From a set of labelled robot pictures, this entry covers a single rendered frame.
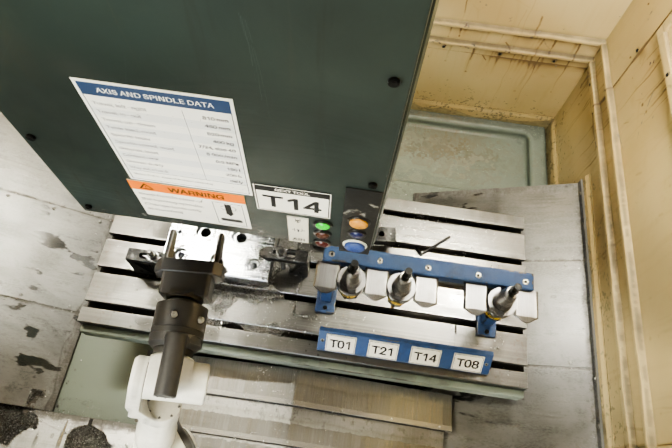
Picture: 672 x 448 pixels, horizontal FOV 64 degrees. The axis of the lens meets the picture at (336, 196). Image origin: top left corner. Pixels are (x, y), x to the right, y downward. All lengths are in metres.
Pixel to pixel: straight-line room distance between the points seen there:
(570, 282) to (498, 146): 0.69
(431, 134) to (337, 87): 1.71
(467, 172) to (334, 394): 0.99
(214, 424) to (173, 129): 1.16
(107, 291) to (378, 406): 0.81
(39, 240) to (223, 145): 1.42
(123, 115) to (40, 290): 1.37
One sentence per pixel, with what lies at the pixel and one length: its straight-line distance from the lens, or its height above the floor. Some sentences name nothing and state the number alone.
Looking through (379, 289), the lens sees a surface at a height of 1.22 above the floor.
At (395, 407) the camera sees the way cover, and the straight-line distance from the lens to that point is 1.64.
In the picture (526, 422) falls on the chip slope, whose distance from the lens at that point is 1.69.
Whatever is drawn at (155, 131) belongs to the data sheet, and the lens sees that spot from 0.63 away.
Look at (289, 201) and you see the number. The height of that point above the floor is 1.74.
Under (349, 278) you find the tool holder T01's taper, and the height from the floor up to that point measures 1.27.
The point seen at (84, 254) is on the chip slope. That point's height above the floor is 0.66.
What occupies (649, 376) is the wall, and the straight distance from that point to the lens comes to 1.48.
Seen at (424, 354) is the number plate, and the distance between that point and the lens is 1.47.
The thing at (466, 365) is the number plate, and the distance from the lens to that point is 1.50.
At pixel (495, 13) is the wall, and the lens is 1.84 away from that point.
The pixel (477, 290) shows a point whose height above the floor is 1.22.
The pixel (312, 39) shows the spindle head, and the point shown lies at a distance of 0.45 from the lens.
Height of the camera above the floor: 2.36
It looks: 63 degrees down
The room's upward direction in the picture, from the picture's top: 5 degrees clockwise
